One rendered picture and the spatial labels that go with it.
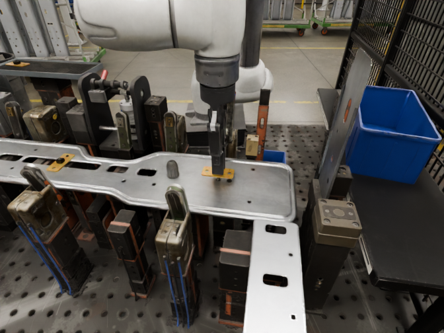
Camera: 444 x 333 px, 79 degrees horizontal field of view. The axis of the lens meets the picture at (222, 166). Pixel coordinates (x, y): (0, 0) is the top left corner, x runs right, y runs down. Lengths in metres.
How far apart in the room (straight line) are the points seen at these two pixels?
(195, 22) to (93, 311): 0.77
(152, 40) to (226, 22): 0.13
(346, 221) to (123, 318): 0.63
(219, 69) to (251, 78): 0.74
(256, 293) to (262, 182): 0.30
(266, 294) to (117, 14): 0.53
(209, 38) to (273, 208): 0.39
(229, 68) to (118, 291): 0.69
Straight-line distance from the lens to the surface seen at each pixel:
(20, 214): 0.74
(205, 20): 0.50
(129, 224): 0.66
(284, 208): 0.66
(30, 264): 1.09
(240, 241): 0.61
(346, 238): 0.61
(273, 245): 0.59
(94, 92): 0.92
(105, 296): 0.92
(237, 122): 1.38
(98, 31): 0.54
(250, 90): 1.31
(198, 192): 0.69
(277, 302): 0.52
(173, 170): 0.72
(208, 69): 0.53
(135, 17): 0.51
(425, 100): 0.97
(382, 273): 0.58
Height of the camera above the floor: 1.46
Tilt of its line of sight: 37 degrees down
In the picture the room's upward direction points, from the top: straight up
